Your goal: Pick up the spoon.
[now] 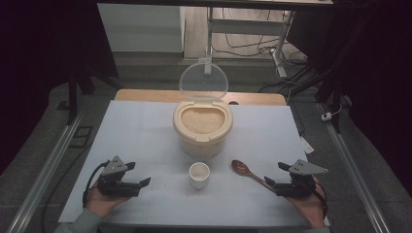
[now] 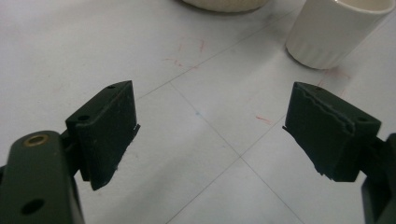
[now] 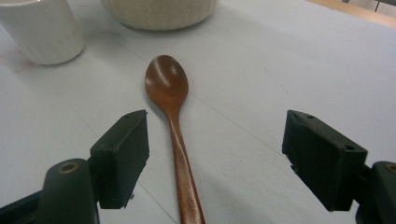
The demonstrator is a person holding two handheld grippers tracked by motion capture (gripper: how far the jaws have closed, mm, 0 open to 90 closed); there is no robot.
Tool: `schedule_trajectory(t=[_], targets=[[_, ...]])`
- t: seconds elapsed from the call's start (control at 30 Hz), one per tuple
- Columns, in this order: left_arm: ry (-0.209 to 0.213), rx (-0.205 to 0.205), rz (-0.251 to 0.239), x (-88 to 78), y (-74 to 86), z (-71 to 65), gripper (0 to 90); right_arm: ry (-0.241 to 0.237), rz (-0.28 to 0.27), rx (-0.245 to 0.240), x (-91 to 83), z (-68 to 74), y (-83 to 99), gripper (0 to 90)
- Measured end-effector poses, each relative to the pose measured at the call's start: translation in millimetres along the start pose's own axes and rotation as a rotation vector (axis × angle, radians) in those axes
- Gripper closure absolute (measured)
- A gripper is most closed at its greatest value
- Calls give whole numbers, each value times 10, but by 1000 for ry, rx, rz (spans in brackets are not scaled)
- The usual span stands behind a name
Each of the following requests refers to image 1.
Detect rice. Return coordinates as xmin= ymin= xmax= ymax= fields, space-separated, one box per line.
xmin=180 ymin=107 xmax=226 ymax=136

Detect white desk frame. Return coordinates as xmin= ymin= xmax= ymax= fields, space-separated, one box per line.
xmin=203 ymin=6 xmax=296 ymax=79

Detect white table mat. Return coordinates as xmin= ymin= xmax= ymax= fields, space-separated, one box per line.
xmin=57 ymin=99 xmax=331 ymax=228

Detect wooden table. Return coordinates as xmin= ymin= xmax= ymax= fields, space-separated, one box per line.
xmin=114 ymin=88 xmax=288 ymax=107

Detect aluminium rail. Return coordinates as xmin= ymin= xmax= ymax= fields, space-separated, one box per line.
xmin=318 ymin=102 xmax=392 ymax=233
xmin=6 ymin=111 xmax=85 ymax=233

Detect black stand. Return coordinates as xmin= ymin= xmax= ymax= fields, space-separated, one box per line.
xmin=315 ymin=72 xmax=345 ymax=134
xmin=65 ymin=62 xmax=122 ymax=126

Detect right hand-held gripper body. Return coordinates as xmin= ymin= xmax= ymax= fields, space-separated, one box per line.
xmin=274 ymin=158 xmax=329 ymax=199

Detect brown wooden spoon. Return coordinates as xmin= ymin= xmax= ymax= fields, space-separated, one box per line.
xmin=230 ymin=159 xmax=276 ymax=193

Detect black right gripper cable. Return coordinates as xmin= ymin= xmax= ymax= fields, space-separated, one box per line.
xmin=313 ymin=181 xmax=328 ymax=218

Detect person's left hand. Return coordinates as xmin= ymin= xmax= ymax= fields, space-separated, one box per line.
xmin=85 ymin=183 xmax=131 ymax=218

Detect black curtain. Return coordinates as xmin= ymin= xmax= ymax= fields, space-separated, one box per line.
xmin=286 ymin=0 xmax=412 ymax=197
xmin=0 ymin=0 xmax=120 ymax=176

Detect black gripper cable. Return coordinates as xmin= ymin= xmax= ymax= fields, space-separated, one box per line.
xmin=82 ymin=160 xmax=111 ymax=209
xmin=313 ymin=181 xmax=328 ymax=218

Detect person's right hand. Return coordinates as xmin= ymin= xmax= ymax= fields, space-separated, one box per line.
xmin=286 ymin=176 xmax=326 ymax=229

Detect beige rice container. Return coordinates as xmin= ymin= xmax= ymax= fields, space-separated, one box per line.
xmin=172 ymin=99 xmax=234 ymax=160

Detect black floor cables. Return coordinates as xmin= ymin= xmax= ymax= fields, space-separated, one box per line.
xmin=212 ymin=9 xmax=312 ymax=95

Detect white cup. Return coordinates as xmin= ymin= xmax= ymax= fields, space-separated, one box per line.
xmin=189 ymin=161 xmax=211 ymax=190

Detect black floor frame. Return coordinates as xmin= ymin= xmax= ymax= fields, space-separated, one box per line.
xmin=68 ymin=125 xmax=94 ymax=150

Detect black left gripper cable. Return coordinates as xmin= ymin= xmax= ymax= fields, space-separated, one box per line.
xmin=82 ymin=160 xmax=111 ymax=209

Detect clear round container lid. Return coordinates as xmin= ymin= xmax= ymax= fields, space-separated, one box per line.
xmin=178 ymin=61 xmax=229 ymax=101

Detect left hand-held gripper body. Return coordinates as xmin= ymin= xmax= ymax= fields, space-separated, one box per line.
xmin=96 ymin=155 xmax=142 ymax=199

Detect white paper tag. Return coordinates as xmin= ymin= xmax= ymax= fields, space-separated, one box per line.
xmin=298 ymin=135 xmax=316 ymax=155

